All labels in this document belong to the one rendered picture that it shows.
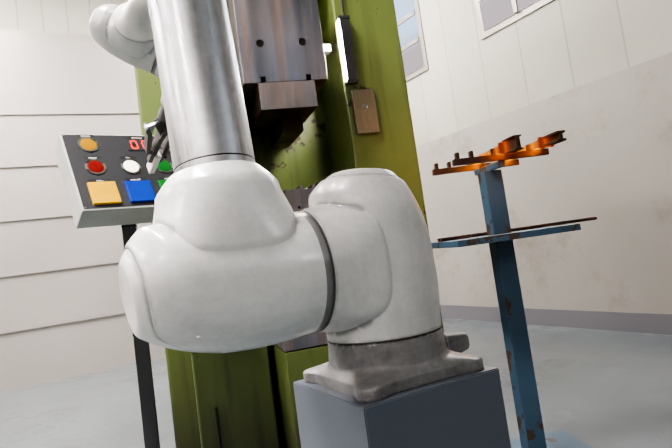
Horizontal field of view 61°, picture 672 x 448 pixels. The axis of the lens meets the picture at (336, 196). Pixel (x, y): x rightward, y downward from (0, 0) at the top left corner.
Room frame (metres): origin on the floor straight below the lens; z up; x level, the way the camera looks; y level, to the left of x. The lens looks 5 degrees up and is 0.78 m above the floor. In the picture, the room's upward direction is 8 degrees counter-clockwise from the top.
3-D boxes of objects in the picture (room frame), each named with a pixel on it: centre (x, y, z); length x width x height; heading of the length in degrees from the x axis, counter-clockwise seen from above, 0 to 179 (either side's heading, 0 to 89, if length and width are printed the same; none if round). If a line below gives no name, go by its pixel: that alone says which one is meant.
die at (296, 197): (2.15, 0.17, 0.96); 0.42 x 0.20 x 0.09; 16
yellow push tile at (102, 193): (1.56, 0.63, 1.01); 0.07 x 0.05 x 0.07; 131
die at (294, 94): (2.15, 0.17, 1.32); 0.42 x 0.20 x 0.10; 16
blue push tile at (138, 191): (1.62, 0.55, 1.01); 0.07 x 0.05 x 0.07; 131
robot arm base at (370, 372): (0.79, -0.06, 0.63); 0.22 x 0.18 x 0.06; 118
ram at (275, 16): (2.16, 0.13, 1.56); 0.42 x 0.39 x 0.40; 16
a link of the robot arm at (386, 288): (0.78, -0.03, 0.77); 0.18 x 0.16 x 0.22; 119
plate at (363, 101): (2.16, -0.15, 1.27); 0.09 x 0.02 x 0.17; 106
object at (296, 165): (2.47, 0.21, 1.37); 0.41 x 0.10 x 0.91; 106
